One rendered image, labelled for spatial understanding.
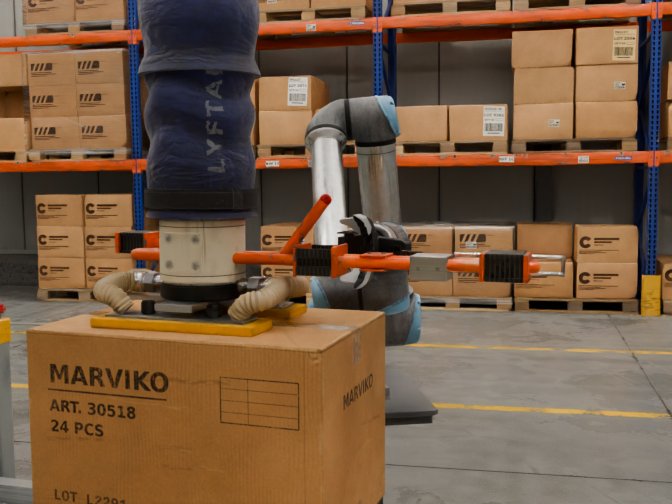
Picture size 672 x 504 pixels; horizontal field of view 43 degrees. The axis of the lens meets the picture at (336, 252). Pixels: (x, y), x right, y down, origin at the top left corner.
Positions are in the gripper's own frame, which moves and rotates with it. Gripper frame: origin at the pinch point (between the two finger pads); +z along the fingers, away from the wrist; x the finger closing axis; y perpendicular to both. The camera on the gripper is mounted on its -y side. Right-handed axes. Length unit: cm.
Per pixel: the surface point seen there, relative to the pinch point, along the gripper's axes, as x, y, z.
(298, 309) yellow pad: -11.6, 11.6, 3.9
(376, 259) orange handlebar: 0.3, -8.3, 15.9
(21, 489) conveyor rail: -66, 97, -15
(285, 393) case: -21.3, 3.4, 33.1
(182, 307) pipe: -8.5, 26.7, 25.4
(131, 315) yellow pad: -10.4, 37.6, 25.5
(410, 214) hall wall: -32, 175, -823
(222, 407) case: -24.6, 15.3, 32.9
